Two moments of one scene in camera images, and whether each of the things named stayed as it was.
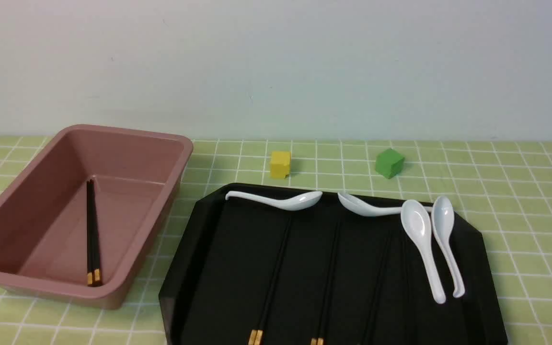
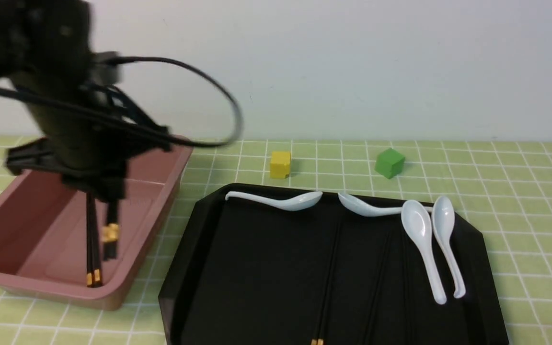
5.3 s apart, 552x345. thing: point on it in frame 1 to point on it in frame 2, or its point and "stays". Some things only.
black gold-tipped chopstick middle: x=325 y=291 stays
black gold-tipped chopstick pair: x=257 y=335 to x=111 y=230
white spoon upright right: x=442 y=215 stays
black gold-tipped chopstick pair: x=257 y=335 to x=109 y=233
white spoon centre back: x=359 y=207 stays
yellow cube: x=281 y=165 stays
